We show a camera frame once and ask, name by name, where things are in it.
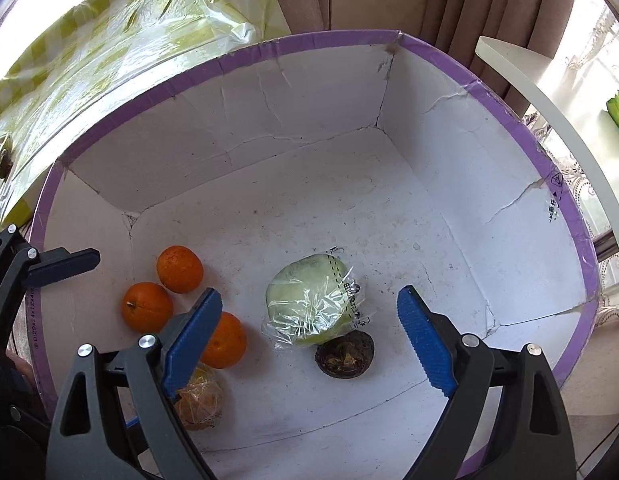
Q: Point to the bagged peeled orange fruit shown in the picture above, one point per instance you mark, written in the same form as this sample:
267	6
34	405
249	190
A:
202	397

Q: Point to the large orange with stem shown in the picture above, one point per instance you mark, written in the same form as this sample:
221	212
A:
147	307

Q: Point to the dark brown taro root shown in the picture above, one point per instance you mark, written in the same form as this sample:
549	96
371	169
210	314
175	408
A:
345	355

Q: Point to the white table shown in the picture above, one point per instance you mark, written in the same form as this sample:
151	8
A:
564	110

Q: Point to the round orange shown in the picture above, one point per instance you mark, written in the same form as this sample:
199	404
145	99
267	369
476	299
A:
229	342

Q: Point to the purple cardboard box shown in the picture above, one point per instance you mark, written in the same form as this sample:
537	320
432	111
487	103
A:
299	185

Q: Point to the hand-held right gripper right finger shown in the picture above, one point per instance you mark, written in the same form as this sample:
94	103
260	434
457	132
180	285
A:
427	345

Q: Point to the yellow checked plastic-wrapped bedding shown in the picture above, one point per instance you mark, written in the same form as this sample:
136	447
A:
114	60

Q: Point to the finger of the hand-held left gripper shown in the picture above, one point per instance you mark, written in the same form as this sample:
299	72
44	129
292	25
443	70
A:
64	266
2	255

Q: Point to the bagged green cabbage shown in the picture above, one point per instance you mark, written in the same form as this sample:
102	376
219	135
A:
304	300

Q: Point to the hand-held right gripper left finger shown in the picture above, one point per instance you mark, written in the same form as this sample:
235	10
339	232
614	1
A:
189	345

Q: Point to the small orange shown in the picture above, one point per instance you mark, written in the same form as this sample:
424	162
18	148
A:
179	269

